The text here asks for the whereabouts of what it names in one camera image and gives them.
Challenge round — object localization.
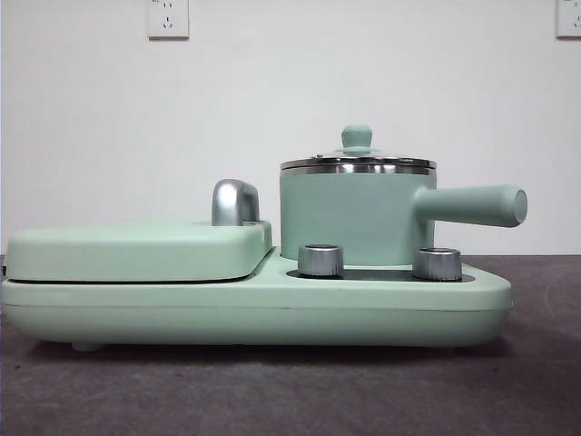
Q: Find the silver control knob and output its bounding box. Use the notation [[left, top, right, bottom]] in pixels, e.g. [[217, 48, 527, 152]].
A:
[[297, 243, 345, 277], [411, 246, 463, 280]]

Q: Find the green pot with side handle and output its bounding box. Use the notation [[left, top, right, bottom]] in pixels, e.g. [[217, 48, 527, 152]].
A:
[[278, 163, 529, 268]]

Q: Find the chrome griddle lid handle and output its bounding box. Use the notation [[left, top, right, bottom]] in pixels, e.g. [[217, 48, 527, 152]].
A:
[[211, 178, 261, 227]]

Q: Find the green breakfast machine base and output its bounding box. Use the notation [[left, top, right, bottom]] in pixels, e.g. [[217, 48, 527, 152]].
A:
[[0, 247, 514, 353]]

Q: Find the white wall power outlet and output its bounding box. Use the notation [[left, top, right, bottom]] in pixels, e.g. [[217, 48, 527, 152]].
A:
[[145, 0, 190, 40], [556, 0, 581, 39]]

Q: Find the green hinged griddle lid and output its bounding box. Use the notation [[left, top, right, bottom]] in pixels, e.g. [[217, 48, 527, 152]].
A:
[[5, 218, 274, 282]]

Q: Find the glass pot lid green knob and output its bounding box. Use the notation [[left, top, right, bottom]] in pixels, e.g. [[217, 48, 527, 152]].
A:
[[277, 124, 438, 168]]

